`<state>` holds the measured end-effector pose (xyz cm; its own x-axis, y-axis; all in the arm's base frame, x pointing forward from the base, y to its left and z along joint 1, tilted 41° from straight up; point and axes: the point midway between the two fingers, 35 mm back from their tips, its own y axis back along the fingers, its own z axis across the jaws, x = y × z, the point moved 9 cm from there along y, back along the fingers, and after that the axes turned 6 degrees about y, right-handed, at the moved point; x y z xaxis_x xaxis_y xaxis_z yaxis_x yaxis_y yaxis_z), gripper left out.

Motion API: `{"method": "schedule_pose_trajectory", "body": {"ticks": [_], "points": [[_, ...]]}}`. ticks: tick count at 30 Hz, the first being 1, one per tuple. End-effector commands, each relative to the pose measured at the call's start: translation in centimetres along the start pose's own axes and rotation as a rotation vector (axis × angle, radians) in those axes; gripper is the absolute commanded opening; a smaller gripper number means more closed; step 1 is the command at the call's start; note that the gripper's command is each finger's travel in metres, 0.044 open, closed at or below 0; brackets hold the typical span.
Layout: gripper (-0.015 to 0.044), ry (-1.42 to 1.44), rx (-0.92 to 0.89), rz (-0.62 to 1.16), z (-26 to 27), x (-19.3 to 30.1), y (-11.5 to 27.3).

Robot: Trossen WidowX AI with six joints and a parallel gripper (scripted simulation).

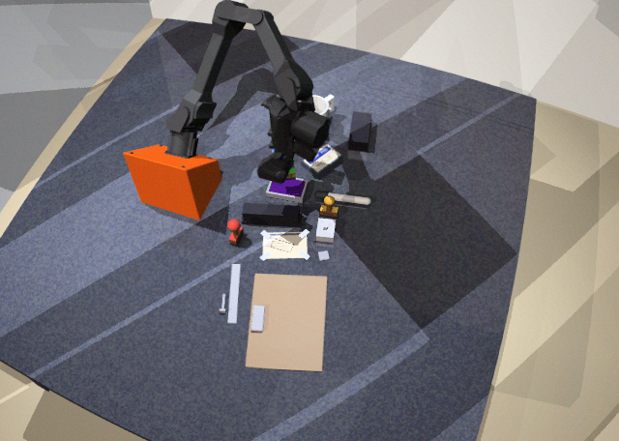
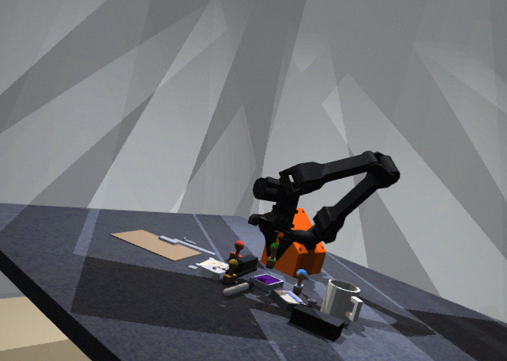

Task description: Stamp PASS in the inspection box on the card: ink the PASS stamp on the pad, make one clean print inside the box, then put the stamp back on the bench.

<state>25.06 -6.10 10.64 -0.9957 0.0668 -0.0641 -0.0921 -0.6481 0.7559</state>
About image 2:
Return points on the red rubber stamp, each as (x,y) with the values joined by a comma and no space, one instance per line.
(239,245)

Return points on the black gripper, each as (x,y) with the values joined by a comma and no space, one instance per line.
(301,237)

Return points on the white rounded cylinder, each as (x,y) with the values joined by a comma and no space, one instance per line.
(238,288)

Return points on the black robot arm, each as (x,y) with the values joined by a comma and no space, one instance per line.
(311,176)

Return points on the grey mug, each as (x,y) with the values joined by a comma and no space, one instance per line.
(341,301)

